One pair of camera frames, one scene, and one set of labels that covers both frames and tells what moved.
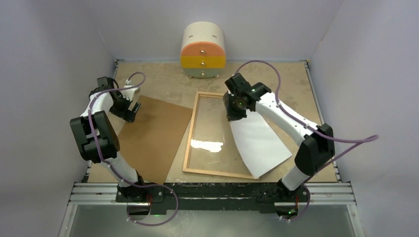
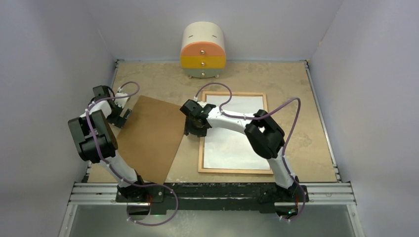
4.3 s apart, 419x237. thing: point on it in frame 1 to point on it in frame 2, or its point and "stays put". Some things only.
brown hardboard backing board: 150,141 stays put
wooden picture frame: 186,168 to 202,139
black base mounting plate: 172,197 stays put
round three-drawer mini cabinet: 203,53 stays put
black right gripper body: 235,110 to 191,127
